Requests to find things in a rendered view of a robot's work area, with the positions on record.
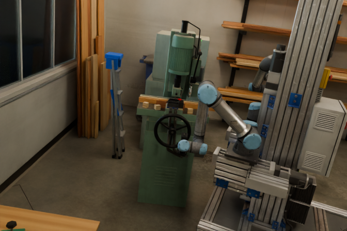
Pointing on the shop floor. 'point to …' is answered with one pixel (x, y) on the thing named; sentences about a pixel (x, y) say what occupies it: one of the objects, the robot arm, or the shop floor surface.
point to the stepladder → (111, 61)
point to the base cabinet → (163, 173)
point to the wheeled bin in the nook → (146, 73)
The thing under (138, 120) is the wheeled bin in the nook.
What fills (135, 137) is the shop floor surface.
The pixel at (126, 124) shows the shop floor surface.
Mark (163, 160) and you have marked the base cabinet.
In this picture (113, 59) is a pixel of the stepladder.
